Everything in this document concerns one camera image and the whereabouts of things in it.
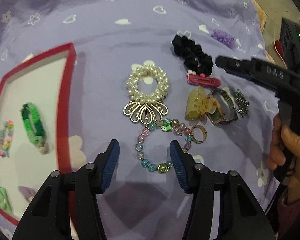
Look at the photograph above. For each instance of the red shallow box lid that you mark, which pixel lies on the red shallow box lid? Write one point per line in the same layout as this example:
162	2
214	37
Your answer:
34	140

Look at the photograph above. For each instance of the yellow translucent claw clip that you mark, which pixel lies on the yellow translucent claw clip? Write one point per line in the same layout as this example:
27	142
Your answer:
198	104

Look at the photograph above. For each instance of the purple lace hair flower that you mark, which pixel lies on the purple lace hair flower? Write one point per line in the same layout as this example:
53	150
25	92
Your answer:
223	37

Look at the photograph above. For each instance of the white pearl hair scrunchie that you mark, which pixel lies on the white pearl hair scrunchie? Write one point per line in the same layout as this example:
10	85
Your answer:
148	86

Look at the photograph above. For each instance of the orange bed sheet edge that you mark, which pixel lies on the orange bed sheet edge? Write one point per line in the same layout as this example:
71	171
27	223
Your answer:
266	25

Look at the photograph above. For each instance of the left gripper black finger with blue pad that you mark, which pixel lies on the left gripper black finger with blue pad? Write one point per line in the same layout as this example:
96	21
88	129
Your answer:
48	214
240	214

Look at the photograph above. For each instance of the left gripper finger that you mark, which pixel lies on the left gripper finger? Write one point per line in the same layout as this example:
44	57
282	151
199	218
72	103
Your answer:
239	68

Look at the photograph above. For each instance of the pink hair clip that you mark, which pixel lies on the pink hair clip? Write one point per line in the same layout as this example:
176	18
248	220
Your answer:
202	80

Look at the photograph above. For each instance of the black velvet scrunchie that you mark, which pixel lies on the black velvet scrunchie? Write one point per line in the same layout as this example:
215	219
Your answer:
193	56

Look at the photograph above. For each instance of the person's right hand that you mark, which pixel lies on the person's right hand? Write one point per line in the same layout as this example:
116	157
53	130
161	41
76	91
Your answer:
283	142

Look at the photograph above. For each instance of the purple floral duvet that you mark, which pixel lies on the purple floral duvet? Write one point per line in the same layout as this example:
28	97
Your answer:
111	37

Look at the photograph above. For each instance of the red rolled object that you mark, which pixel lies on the red rolled object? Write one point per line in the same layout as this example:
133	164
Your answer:
278	49

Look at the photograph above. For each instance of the square face wrist watch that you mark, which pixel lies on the square face wrist watch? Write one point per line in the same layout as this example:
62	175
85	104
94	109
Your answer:
225	112

